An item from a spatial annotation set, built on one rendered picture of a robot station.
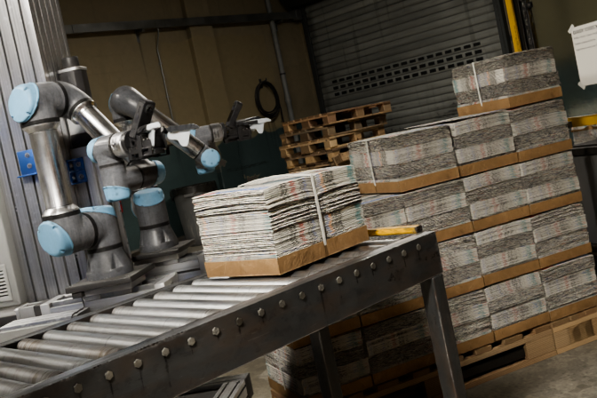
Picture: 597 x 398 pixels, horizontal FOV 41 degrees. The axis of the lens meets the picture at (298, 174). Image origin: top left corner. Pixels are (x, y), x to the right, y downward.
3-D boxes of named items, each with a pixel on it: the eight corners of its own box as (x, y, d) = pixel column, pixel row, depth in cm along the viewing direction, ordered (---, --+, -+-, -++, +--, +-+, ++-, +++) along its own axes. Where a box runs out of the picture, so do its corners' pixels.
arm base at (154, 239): (134, 255, 301) (129, 229, 300) (147, 248, 316) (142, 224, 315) (171, 248, 298) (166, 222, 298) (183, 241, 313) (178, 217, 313)
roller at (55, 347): (35, 354, 192) (31, 335, 192) (139, 370, 158) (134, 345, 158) (16, 362, 189) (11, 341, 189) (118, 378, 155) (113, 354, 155)
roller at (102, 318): (105, 329, 206) (101, 310, 205) (215, 338, 172) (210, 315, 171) (88, 335, 202) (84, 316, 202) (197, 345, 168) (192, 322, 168)
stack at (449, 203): (274, 422, 326) (233, 225, 322) (501, 339, 371) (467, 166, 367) (313, 449, 290) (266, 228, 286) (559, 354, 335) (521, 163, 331)
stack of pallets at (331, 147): (355, 204, 1094) (337, 112, 1087) (412, 198, 1031) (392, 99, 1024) (292, 226, 996) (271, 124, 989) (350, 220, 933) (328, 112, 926)
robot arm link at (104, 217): (130, 239, 259) (121, 199, 258) (99, 249, 248) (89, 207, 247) (106, 242, 266) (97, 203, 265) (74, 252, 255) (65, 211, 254)
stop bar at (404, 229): (317, 237, 257) (316, 232, 257) (424, 230, 226) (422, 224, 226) (310, 240, 255) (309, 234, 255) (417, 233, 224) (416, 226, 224)
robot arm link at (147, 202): (139, 227, 299) (132, 193, 298) (137, 226, 312) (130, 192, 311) (171, 220, 302) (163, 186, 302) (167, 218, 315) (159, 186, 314)
